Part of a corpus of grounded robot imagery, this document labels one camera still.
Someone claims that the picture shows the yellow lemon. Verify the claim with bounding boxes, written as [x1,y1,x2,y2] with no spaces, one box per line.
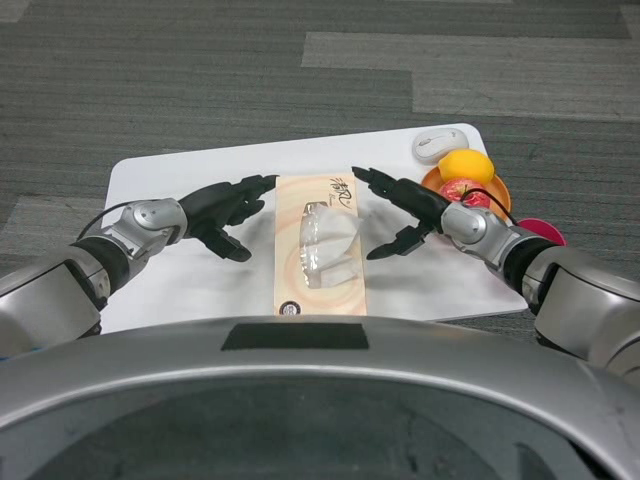
[437,148,495,184]

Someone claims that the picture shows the red apple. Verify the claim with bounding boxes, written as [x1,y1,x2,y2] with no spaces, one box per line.
[438,178,494,211]

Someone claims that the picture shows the pink round cup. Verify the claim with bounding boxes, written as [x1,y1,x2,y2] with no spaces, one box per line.
[514,217,569,247]

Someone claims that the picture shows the orange plate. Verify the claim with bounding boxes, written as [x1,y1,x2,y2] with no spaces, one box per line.
[419,167,511,216]

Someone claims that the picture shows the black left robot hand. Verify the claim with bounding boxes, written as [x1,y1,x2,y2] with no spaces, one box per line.
[177,173,280,263]

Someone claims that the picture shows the silver robot chest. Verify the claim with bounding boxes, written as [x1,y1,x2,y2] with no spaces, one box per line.
[0,314,640,480]

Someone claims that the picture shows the white computer mouse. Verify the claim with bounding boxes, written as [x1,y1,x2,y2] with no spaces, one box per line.
[412,128,470,164]

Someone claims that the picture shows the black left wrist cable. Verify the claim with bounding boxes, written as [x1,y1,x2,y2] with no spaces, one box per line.
[75,201,131,240]

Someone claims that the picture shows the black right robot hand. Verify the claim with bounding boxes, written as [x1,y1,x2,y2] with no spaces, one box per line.
[351,166,454,261]

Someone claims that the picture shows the beige swirl tissue box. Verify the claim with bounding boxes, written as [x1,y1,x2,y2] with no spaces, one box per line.
[272,172,369,317]

